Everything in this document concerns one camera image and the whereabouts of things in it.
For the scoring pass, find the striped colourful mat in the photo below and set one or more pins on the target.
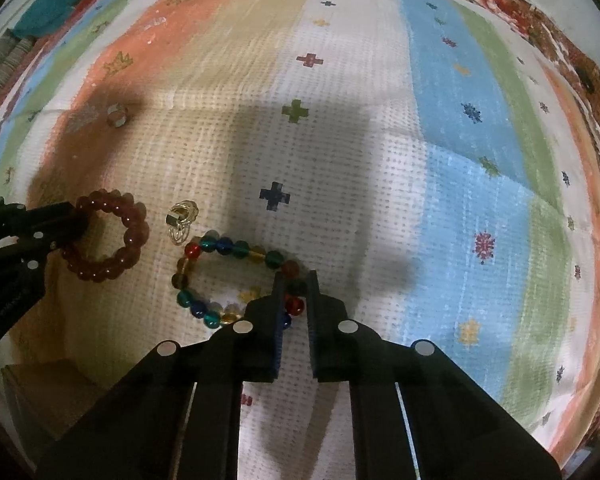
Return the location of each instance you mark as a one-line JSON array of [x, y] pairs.
[[360, 160]]

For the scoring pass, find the rectangular metal tin box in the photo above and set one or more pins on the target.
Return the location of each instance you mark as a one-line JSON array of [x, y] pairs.
[[45, 400]]

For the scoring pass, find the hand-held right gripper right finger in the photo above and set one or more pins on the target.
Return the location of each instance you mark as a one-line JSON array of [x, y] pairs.
[[380, 385]]

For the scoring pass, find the grey quilted cushion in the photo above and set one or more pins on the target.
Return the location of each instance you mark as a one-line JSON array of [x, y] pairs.
[[2, 67]]

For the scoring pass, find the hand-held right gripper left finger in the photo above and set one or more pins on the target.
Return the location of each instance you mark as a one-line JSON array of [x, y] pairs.
[[220, 385]]

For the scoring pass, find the gold clear earring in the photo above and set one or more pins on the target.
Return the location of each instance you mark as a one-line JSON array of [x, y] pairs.
[[181, 220]]

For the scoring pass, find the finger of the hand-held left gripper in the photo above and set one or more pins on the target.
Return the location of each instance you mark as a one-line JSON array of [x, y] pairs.
[[55, 220]]

